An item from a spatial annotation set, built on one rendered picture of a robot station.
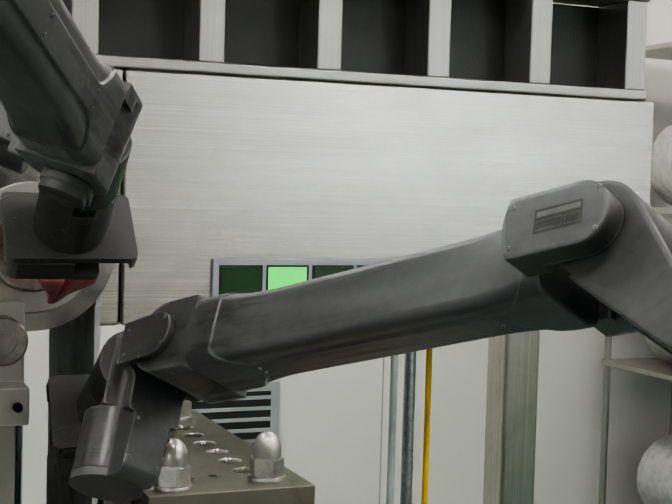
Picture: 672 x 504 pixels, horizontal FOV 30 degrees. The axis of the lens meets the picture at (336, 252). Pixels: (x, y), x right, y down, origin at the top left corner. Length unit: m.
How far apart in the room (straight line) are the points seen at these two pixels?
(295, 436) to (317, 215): 2.61
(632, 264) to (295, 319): 0.27
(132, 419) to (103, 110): 0.27
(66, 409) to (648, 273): 0.58
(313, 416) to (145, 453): 3.18
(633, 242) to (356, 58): 1.02
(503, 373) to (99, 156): 1.15
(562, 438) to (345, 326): 3.79
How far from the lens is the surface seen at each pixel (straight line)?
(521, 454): 1.92
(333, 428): 4.17
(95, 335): 1.15
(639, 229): 0.69
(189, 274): 1.51
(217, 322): 0.91
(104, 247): 1.00
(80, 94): 0.76
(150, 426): 0.97
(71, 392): 1.10
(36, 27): 0.68
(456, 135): 1.64
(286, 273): 1.54
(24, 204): 1.01
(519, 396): 1.90
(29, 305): 1.13
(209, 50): 1.52
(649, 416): 4.79
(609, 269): 0.68
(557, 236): 0.69
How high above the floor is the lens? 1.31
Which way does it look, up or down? 3 degrees down
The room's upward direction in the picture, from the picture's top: 2 degrees clockwise
